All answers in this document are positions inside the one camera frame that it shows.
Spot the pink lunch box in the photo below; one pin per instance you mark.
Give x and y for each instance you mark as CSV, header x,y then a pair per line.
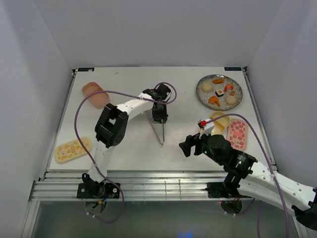
x,y
99,100

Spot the metal tongs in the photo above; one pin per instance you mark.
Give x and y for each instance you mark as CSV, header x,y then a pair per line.
x,y
158,128

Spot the orange fried shrimp toy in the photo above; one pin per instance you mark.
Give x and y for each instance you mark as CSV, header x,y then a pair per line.
x,y
214,100

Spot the yellow perforated lid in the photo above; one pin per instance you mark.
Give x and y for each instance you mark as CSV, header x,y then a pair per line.
x,y
69,151

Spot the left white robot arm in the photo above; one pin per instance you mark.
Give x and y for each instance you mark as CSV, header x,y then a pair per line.
x,y
111,126

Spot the yellow lunch box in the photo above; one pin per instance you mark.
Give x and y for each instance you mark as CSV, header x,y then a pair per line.
x,y
221,124

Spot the grey speckled plate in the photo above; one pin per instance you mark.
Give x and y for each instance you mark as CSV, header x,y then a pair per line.
x,y
203,97

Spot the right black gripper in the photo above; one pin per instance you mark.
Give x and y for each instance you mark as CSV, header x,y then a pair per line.
x,y
190,141

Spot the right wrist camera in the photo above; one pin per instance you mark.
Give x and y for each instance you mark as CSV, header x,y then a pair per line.
x,y
205,126

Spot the left blue table label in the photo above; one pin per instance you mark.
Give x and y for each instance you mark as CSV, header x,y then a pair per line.
x,y
86,69

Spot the sushi roll toy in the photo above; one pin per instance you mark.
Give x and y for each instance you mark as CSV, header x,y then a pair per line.
x,y
219,93

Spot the blue table label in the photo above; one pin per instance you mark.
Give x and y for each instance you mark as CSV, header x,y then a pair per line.
x,y
232,68
86,69

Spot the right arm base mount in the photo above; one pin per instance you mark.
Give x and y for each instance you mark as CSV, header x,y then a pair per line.
x,y
222,190

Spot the rice ball toy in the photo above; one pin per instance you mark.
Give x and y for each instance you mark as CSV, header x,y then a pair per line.
x,y
206,87
231,100

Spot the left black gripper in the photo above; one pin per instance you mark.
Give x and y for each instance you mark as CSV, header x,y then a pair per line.
x,y
163,116

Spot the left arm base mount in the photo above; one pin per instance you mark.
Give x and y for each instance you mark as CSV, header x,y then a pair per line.
x,y
104,190

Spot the aluminium frame rail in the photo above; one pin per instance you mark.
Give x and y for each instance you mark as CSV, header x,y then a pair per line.
x,y
136,185

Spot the pink perforated lid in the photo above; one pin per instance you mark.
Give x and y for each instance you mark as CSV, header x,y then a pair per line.
x,y
237,134

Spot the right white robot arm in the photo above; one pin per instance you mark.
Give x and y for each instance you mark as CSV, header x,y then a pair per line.
x,y
246,176

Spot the right blue table label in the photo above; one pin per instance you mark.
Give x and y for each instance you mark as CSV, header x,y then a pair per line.
x,y
232,68

